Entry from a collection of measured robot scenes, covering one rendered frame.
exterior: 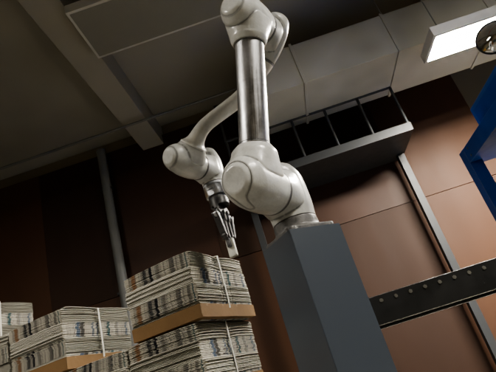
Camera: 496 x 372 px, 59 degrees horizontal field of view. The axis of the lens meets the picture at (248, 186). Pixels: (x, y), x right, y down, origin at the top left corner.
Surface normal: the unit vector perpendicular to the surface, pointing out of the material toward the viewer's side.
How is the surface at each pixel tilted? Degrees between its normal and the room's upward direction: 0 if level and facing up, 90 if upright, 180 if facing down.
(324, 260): 90
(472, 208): 90
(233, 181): 96
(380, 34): 90
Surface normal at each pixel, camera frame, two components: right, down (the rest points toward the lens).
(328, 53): -0.15, -0.37
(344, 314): 0.38, -0.48
